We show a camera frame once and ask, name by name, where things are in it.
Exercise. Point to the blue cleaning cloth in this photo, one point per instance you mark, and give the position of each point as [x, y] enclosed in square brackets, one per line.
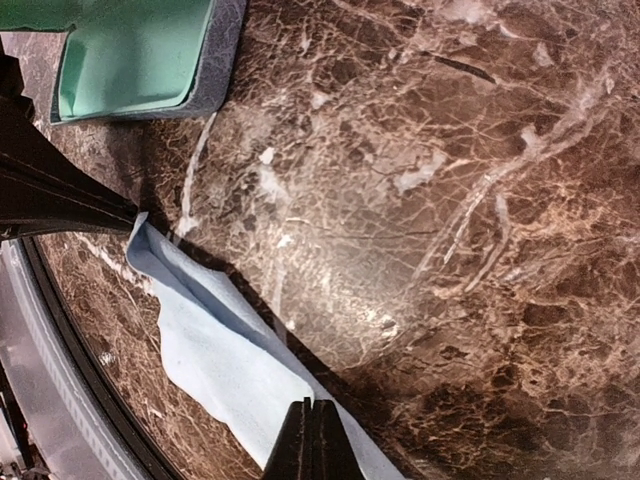
[217, 349]

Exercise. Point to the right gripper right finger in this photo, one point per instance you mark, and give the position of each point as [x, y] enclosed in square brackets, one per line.
[312, 445]

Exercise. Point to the black front rail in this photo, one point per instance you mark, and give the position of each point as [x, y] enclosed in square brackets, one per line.
[117, 445]

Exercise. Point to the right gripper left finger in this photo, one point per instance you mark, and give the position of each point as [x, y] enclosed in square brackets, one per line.
[42, 192]

